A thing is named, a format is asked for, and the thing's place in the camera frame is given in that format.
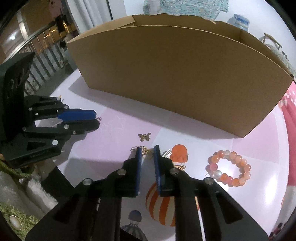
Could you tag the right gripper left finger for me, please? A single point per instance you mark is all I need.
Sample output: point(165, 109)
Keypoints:
point(93, 209)

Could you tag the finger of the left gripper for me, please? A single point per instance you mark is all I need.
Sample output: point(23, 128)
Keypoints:
point(33, 143)
point(45, 107)

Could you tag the gold chain jewelry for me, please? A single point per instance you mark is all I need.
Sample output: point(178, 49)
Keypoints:
point(142, 152)

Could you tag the silver comb hair clip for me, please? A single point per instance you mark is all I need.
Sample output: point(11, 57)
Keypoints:
point(167, 154)

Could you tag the metal window railing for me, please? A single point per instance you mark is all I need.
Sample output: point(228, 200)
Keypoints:
point(50, 65)

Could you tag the pearl brooch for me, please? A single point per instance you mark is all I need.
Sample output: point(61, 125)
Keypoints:
point(15, 222)

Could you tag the gold butterfly charm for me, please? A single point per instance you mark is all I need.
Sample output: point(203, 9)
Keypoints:
point(144, 137)

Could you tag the brown cardboard box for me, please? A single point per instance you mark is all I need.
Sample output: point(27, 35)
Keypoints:
point(210, 71)

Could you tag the pink floral blanket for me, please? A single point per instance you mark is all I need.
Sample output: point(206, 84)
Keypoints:
point(284, 228)

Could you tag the wooden chair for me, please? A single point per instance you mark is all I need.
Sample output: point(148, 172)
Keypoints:
point(272, 39)

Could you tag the water cooler bottle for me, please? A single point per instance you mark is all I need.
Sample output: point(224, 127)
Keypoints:
point(241, 22)

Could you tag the teal patterned hanging cloth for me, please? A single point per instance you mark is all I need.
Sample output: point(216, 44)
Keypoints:
point(205, 9)

